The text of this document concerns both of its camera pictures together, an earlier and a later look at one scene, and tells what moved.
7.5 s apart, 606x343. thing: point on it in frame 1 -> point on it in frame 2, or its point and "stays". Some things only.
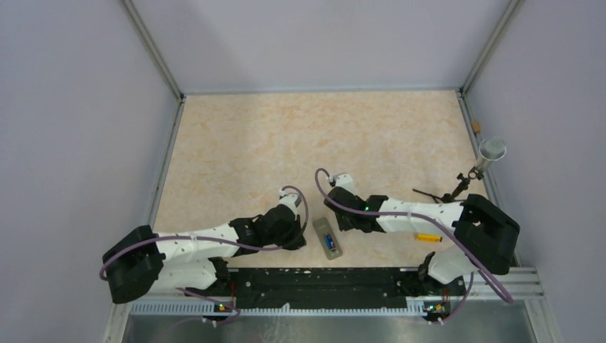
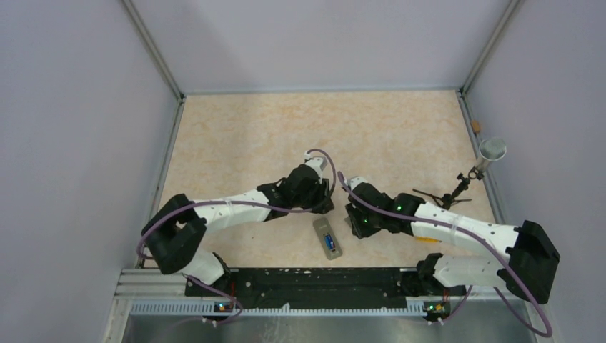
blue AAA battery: [329, 241] stays
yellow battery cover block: [429, 238] stays
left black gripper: [296, 229] -> [322, 191]
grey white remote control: [323, 228] stays
